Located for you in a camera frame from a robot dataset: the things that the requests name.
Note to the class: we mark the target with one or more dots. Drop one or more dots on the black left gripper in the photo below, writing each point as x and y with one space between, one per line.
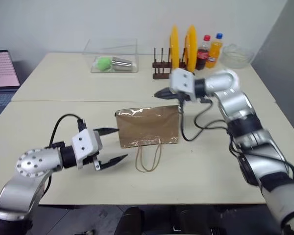
89 161

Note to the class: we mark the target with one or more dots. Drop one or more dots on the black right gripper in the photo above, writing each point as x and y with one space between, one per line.
180 96

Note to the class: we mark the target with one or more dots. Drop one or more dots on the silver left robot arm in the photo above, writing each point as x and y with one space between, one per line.
29 162

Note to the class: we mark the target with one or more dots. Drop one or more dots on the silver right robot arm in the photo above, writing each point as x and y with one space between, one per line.
257 147

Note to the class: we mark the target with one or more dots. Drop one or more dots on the brown paper bag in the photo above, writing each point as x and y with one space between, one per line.
148 126

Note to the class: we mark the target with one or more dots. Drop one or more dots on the dark wooden dish rack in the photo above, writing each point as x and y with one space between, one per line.
161 71

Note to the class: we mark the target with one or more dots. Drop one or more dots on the yellow plate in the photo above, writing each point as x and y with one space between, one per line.
192 46
174 46

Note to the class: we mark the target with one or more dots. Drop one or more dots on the silver metal cup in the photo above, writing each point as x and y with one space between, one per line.
122 64

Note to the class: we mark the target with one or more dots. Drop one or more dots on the cola bottle red cap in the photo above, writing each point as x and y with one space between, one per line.
202 55

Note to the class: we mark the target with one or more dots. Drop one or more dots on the orange soda bottle blue cap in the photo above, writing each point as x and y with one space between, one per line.
214 54

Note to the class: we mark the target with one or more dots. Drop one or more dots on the green fuzzy ball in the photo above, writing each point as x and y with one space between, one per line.
103 63

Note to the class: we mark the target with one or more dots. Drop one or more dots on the clear acrylic box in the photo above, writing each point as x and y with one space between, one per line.
112 49

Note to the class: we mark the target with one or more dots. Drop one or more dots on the dark rounded shape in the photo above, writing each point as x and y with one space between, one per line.
132 220

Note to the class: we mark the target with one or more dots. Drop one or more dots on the clear glass bowl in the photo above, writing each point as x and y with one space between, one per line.
237 56

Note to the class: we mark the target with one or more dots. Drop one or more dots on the open laptop pink screen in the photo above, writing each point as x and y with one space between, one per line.
1 71

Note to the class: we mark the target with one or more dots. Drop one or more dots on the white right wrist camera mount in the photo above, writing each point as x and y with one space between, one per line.
183 82

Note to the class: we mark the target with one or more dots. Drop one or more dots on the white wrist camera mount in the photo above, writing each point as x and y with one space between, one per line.
183 82
84 143

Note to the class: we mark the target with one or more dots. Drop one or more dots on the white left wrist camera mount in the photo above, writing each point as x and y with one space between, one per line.
84 143

